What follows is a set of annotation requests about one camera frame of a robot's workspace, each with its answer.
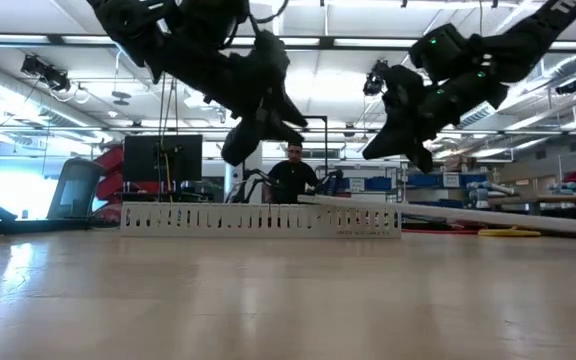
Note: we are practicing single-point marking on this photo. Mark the blue storage bin shelf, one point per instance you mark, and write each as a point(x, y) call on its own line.
point(420, 180)

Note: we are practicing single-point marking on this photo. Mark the black background robot arm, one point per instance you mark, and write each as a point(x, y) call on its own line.
point(253, 180)
point(332, 182)

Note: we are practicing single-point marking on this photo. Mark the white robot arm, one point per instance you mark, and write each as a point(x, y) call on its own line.
point(478, 192)

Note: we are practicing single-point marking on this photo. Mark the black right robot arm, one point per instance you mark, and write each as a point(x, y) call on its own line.
point(528, 40)

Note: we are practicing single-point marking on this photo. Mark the white LED light bar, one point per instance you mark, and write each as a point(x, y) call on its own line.
point(373, 43)
point(303, 41)

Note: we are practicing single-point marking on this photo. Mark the black ceiling camera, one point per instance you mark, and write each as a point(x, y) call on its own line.
point(567, 87)
point(45, 75)

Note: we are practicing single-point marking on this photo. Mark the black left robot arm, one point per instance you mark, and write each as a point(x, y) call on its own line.
point(128, 25)

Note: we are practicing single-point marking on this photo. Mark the wooden workbench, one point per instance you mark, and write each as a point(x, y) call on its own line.
point(568, 198)

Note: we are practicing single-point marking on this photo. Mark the person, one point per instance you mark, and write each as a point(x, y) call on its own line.
point(293, 182)

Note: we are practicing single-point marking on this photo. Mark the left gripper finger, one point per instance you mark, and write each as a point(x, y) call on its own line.
point(285, 110)
point(280, 131)

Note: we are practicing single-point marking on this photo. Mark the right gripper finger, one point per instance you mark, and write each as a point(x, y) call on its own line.
point(393, 137)
point(423, 157)

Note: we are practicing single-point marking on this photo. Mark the white duct cover strip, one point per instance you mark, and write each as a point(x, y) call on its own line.
point(468, 215)

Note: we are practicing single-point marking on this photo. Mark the black background rig frame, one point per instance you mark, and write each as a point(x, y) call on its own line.
point(326, 145)

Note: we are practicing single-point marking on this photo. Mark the blue white office chair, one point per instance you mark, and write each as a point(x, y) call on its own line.
point(75, 190)

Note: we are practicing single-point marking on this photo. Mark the black monitor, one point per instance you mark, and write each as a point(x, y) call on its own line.
point(143, 157)

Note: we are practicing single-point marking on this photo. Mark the black overhead camera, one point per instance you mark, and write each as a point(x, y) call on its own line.
point(373, 82)

